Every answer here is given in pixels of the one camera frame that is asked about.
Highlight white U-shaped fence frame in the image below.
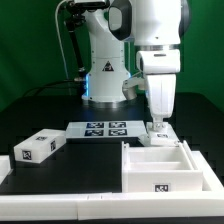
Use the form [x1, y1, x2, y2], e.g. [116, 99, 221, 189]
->
[0, 151, 224, 221]

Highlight black power cables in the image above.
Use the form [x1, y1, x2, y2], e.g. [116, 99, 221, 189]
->
[22, 78, 84, 98]

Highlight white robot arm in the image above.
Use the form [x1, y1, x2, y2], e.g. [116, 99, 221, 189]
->
[57, 0, 190, 130]

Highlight white cabinet top block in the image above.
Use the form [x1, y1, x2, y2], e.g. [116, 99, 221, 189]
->
[14, 129, 66, 164]

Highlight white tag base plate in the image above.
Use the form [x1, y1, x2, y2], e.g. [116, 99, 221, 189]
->
[66, 121, 146, 140]

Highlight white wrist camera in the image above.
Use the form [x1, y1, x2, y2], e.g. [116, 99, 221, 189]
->
[122, 77, 145, 100]

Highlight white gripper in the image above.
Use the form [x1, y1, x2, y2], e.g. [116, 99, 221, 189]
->
[136, 49, 180, 129]

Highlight white cabinet box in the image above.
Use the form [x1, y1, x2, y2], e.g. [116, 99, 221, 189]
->
[121, 142, 203, 193]

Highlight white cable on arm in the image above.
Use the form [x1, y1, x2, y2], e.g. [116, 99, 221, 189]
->
[54, 0, 73, 81]

